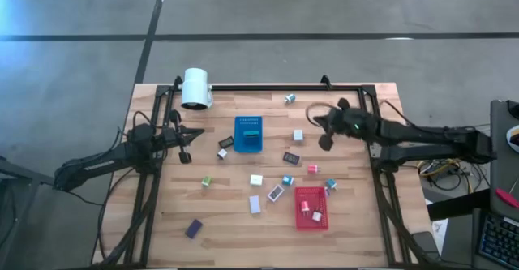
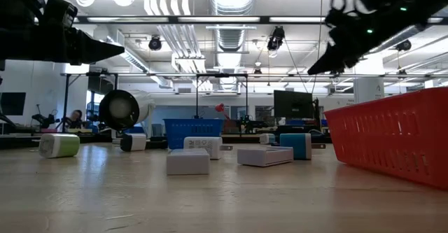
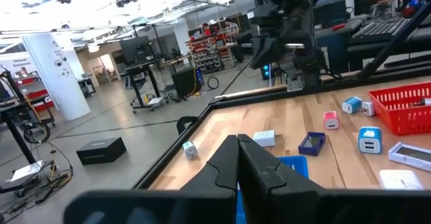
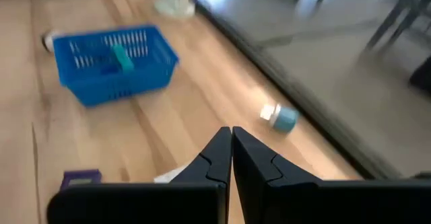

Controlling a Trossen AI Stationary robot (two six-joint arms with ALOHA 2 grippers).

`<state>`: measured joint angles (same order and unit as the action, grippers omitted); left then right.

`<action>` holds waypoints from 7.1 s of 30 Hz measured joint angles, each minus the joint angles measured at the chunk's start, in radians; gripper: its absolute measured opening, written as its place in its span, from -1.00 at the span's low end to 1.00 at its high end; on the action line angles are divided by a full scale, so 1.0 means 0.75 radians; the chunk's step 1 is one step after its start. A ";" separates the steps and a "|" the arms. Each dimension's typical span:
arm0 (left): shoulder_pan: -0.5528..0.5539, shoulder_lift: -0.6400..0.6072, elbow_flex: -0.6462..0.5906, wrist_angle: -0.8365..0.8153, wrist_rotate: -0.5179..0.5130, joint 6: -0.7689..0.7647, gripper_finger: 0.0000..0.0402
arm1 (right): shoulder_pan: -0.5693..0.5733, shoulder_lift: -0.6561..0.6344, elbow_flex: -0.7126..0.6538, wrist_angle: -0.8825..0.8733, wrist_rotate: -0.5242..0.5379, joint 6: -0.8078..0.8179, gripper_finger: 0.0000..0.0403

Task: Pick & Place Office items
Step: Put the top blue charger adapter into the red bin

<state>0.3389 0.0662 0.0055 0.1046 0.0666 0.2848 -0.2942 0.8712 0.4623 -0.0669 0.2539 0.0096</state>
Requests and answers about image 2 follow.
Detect teal white charger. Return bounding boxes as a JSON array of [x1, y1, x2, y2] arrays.
[[279, 132, 326, 161]]

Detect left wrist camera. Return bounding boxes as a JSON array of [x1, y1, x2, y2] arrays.
[[42, 0, 79, 29]]

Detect black background station frame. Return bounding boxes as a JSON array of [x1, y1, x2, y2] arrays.
[[59, 72, 250, 134]]

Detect blue plastic basket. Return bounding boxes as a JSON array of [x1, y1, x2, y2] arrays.
[[162, 118, 224, 151]]

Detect white cube charger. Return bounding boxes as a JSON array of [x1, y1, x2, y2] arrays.
[[183, 136, 234, 161]]

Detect white cylindrical projector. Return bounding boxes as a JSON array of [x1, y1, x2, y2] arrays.
[[98, 89, 156, 133]]

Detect black wall screen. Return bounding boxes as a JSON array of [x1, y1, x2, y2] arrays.
[[0, 92, 27, 116]]

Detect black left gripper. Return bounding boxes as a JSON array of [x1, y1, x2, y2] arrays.
[[47, 19, 126, 65]]

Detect black framed light bar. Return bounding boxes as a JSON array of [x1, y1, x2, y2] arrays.
[[75, 15, 448, 26]]

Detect black monitor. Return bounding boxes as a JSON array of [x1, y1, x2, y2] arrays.
[[273, 90, 314, 120]]

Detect red desk lamp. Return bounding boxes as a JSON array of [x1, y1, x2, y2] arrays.
[[214, 103, 232, 122]]

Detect white black charger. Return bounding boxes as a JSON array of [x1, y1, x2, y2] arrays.
[[120, 133, 148, 153]]

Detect white adapter box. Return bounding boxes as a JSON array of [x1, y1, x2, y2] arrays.
[[166, 148, 211, 176]]

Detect black ceiling camera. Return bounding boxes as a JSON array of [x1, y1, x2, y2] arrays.
[[266, 26, 286, 52]]

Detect person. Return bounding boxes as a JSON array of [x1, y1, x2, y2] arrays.
[[64, 109, 85, 129]]

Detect white digital thermometer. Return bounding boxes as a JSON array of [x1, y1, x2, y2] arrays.
[[237, 146, 295, 168]]

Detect green white charger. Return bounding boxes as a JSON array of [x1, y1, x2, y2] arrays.
[[38, 133, 81, 159]]

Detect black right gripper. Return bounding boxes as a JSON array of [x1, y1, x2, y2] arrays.
[[307, 8, 386, 76]]

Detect blue white charger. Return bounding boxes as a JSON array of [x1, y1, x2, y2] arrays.
[[259, 132, 277, 146]]

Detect red plastic basket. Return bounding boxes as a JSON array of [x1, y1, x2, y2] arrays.
[[323, 87, 448, 191]]

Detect silver ventilation duct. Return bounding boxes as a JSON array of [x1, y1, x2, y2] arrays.
[[208, 0, 258, 94]]

